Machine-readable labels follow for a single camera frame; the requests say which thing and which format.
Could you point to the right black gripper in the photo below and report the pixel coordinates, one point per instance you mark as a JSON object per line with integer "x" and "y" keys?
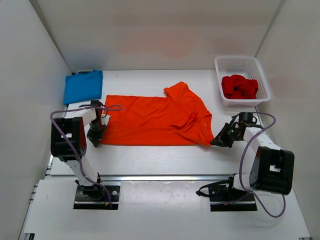
{"x": 225, "y": 136}

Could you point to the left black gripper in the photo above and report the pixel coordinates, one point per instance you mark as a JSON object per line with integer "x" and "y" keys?
{"x": 95, "y": 133}

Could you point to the blue t shirt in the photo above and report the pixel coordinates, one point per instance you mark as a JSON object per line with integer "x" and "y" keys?
{"x": 82, "y": 87}

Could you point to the orange t shirt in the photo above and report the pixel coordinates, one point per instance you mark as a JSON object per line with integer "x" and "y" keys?
{"x": 180, "y": 118}

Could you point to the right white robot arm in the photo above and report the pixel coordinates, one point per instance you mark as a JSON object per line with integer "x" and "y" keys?
{"x": 272, "y": 168}

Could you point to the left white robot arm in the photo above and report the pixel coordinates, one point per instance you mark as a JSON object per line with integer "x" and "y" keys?
{"x": 70, "y": 130}

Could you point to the red t shirt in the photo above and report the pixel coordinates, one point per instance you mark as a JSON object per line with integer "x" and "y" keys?
{"x": 237, "y": 87}

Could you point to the white plastic basket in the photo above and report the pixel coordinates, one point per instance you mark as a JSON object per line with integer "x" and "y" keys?
{"x": 247, "y": 67}

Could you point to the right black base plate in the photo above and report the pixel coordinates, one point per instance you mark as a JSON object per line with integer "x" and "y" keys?
{"x": 223, "y": 197}

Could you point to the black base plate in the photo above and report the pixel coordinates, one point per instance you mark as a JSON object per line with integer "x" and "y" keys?
{"x": 223, "y": 197}
{"x": 83, "y": 201}

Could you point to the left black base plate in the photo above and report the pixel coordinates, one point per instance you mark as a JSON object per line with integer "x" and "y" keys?
{"x": 83, "y": 201}

